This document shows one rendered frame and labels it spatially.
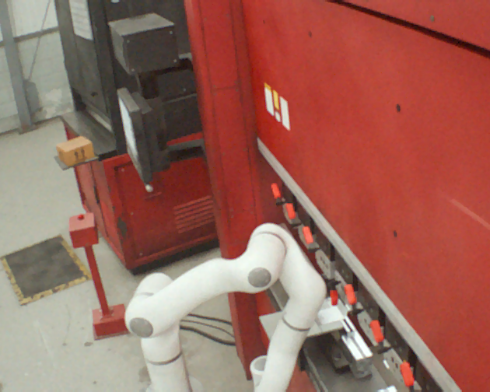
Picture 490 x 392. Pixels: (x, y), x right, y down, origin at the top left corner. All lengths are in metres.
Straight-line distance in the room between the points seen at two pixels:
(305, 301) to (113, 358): 2.38
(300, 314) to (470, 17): 0.98
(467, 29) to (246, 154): 1.95
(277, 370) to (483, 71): 1.08
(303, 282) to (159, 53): 1.49
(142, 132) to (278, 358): 1.43
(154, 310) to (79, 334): 2.49
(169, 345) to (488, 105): 1.20
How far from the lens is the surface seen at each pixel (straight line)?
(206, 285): 1.69
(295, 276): 1.67
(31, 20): 8.76
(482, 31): 1.02
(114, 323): 4.06
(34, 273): 5.03
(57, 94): 8.99
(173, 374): 1.94
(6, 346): 4.33
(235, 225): 3.00
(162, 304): 1.74
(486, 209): 1.14
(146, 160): 2.93
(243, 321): 3.30
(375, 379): 2.22
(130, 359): 3.88
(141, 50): 2.82
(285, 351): 1.80
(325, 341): 2.35
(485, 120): 1.09
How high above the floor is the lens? 2.39
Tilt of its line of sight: 25 degrees down
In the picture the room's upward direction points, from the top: 7 degrees counter-clockwise
